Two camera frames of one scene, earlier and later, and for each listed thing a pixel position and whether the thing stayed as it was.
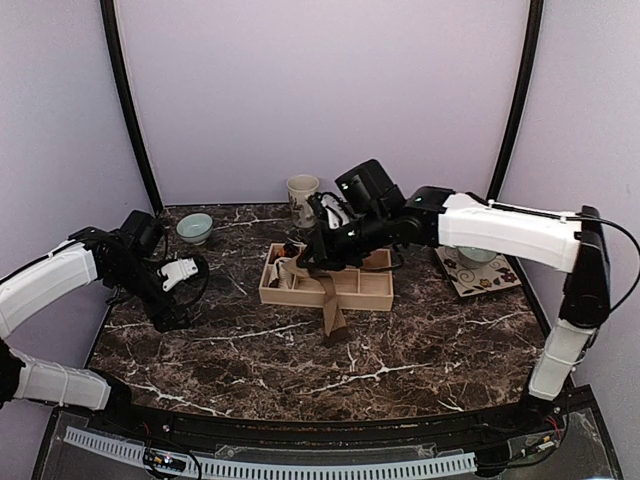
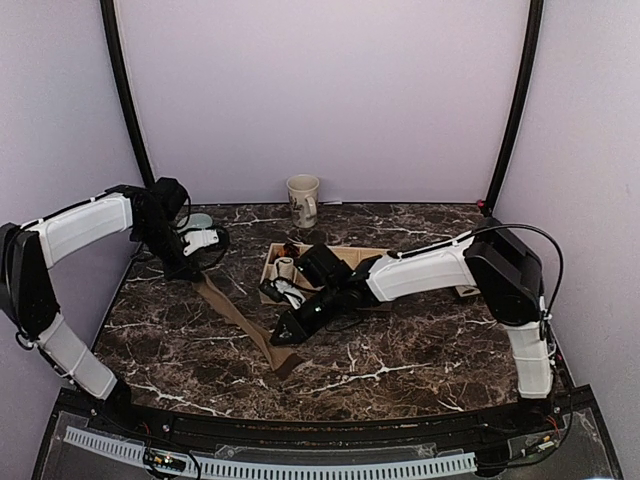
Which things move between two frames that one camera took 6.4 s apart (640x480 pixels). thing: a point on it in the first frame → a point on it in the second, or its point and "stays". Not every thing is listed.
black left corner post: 111,27 stays
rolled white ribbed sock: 283,269 stays
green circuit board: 165,461 stays
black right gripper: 325,255 → 300,331
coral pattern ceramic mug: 300,188 stays
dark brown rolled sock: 290,249 stays
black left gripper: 166,322 → 184,270
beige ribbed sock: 335,324 → 278,358
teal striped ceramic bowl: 195,227 stays
